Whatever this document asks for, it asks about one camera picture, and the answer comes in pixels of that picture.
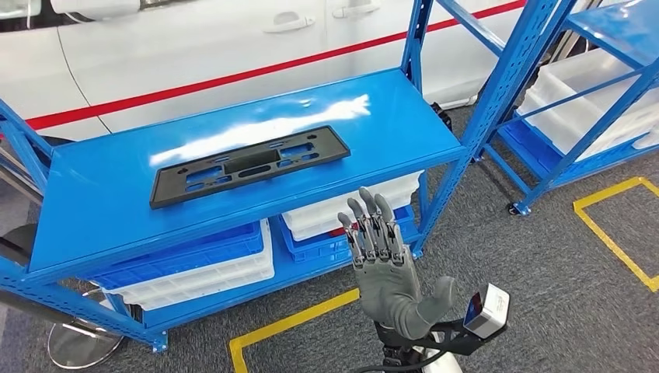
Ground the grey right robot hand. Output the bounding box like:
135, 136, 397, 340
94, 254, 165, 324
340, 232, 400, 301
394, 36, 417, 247
336, 186, 459, 342

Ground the black plastic licence plate frame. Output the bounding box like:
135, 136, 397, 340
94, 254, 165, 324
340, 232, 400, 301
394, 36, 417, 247
149, 124, 352, 211

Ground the blue metal shelf rack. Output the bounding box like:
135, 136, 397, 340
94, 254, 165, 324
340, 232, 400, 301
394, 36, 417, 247
0, 0, 577, 354

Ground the blue shelf rack on casters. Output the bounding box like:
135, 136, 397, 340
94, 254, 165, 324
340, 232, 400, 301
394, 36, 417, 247
471, 0, 659, 218

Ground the blue plastic crate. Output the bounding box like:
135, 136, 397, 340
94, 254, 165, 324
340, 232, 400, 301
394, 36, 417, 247
89, 221, 264, 291
277, 205, 417, 264
501, 120, 659, 179

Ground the white plastic crate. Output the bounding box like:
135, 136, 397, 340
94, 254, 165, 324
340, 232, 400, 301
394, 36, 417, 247
118, 267, 275, 312
517, 48, 659, 162
103, 220, 275, 305
281, 170, 424, 228
288, 200, 418, 242

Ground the black ribbed floor object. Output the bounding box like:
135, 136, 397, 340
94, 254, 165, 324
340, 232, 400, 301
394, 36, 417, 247
431, 102, 453, 132

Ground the red barrier belt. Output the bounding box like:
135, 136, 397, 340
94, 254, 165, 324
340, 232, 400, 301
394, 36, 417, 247
26, 0, 527, 131

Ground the white car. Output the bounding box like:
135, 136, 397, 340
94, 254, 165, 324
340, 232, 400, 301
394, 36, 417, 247
0, 0, 598, 141

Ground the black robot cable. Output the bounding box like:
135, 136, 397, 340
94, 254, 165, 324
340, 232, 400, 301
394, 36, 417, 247
352, 350, 449, 373

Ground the black camera bracket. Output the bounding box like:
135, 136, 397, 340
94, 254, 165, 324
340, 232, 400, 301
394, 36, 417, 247
411, 318, 508, 357

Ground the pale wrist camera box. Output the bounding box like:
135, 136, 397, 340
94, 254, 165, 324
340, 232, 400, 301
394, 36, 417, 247
462, 283, 511, 340

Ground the chrome stanchion post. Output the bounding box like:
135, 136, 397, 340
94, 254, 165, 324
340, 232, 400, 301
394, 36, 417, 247
0, 291, 126, 371
0, 164, 45, 207

